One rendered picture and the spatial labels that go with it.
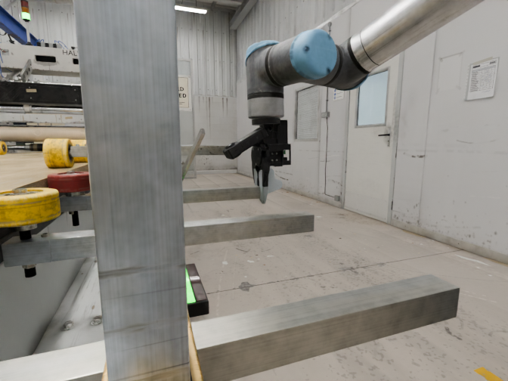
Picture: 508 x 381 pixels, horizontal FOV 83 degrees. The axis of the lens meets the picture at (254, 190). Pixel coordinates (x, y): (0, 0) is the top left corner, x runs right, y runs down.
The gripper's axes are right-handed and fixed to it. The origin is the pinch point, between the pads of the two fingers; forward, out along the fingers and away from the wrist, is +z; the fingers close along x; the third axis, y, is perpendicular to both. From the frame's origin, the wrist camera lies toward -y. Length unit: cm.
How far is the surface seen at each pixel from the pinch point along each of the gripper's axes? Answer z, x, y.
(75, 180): -8.2, -4.2, -39.8
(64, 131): -29, 225, -97
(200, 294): 12.0, -20.2, -19.1
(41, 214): -6.6, -28.3, -38.2
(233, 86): -193, 857, 230
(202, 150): -12.3, 23.3, -10.3
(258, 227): -1.0, -26.6, -10.1
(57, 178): -8.7, -4.3, -42.9
